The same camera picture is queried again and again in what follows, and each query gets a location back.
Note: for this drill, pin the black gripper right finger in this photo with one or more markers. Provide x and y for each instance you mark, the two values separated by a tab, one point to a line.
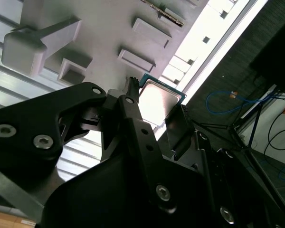
180	133

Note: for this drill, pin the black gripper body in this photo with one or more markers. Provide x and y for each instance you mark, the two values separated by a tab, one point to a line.
104	197

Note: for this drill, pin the silver CPU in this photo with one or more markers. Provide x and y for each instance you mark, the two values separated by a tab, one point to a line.
156	102

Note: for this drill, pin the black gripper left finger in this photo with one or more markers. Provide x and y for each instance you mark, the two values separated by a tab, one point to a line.
26	114

